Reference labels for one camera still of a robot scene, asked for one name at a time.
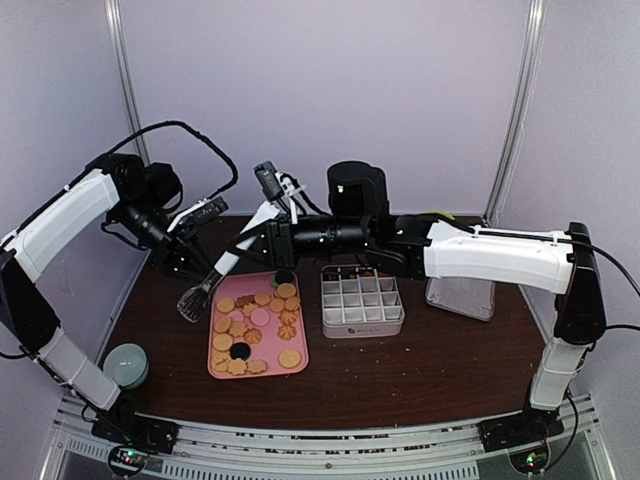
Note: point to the white divided cookie tin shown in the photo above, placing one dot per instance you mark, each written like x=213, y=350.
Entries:
x=359, y=302

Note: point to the black sandwich cookie top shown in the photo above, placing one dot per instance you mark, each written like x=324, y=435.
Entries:
x=283, y=276

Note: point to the black sandwich cookie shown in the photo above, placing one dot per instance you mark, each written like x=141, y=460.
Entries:
x=283, y=276
x=240, y=350

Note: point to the flower shaped tan cookie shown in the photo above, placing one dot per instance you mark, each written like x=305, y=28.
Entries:
x=257, y=366

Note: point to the green plastic bowl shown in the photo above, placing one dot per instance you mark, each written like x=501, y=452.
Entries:
x=441, y=215

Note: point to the round tan cookie bottom right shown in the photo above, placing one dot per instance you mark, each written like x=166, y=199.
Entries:
x=289, y=359

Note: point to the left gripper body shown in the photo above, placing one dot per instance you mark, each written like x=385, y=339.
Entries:
x=168, y=253

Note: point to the metal serving tongs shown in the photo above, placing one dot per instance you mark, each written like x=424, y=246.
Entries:
x=196, y=301

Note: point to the pink plastic tray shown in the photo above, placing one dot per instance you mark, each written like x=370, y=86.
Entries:
x=257, y=328

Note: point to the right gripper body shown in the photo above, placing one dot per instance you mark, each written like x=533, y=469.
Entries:
x=284, y=256

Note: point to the frame post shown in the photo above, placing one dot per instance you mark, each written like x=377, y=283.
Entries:
x=118, y=42
x=524, y=92

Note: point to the tan swirl cookie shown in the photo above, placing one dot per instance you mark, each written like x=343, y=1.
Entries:
x=287, y=332

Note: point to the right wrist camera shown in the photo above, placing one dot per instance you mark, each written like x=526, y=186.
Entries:
x=281, y=190

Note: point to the right frame post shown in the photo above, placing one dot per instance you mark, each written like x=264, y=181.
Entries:
x=524, y=92

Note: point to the pink round cookie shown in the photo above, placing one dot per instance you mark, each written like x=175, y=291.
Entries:
x=260, y=317

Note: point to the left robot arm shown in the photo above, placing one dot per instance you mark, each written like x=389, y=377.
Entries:
x=39, y=293

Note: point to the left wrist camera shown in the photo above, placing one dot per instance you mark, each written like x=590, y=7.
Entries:
x=201, y=212

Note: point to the black sandwich cookie lower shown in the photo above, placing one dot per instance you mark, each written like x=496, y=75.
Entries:
x=240, y=350

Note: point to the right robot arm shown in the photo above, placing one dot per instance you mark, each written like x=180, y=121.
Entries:
x=433, y=246

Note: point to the left frame post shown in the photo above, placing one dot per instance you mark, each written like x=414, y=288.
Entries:
x=118, y=42

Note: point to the round tan cookie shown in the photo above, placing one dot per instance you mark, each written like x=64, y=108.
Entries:
x=289, y=359
x=286, y=291

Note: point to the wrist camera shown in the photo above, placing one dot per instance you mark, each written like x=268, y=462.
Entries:
x=201, y=212
x=281, y=190

